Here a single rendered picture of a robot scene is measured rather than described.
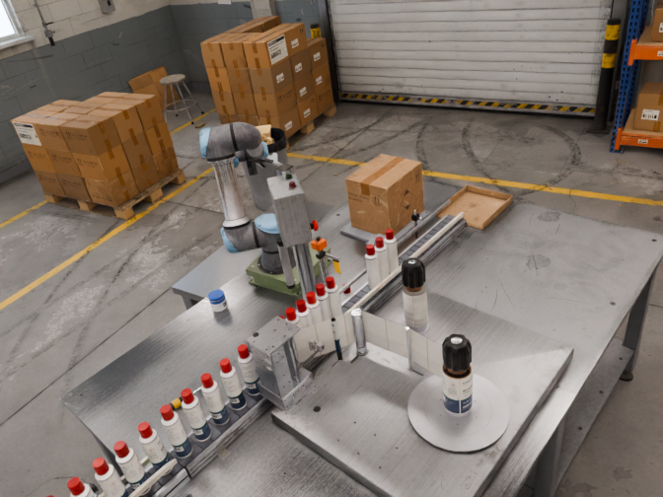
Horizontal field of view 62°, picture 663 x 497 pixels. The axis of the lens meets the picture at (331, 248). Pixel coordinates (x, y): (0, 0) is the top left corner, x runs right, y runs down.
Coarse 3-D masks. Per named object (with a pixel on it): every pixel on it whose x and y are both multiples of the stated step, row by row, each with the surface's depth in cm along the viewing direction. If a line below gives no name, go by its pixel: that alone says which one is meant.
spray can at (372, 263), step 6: (366, 246) 216; (372, 246) 216; (372, 252) 216; (366, 258) 217; (372, 258) 216; (366, 264) 220; (372, 264) 218; (378, 264) 220; (372, 270) 219; (378, 270) 221; (372, 276) 221; (378, 276) 222; (372, 282) 223; (378, 282) 223; (372, 288) 225
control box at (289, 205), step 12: (276, 180) 186; (276, 192) 179; (288, 192) 178; (300, 192) 177; (276, 204) 176; (288, 204) 177; (300, 204) 178; (276, 216) 184; (288, 216) 180; (300, 216) 181; (288, 228) 182; (300, 228) 183; (288, 240) 184; (300, 240) 185
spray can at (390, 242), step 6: (390, 234) 222; (384, 240) 226; (390, 240) 224; (396, 240) 225; (390, 246) 225; (396, 246) 226; (390, 252) 226; (396, 252) 227; (390, 258) 228; (396, 258) 229; (390, 264) 230; (396, 264) 230; (390, 270) 232
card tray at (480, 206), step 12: (468, 192) 291; (480, 192) 287; (492, 192) 282; (456, 204) 282; (468, 204) 280; (480, 204) 279; (492, 204) 277; (504, 204) 271; (456, 216) 273; (468, 216) 271; (480, 216) 270; (492, 216) 264; (480, 228) 261
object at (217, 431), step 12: (432, 228) 258; (420, 240) 251; (408, 252) 244; (396, 276) 231; (384, 288) 226; (348, 300) 222; (372, 300) 221; (252, 396) 186; (228, 408) 184; (216, 432) 176; (192, 444) 173; (204, 444) 173; (192, 456) 170
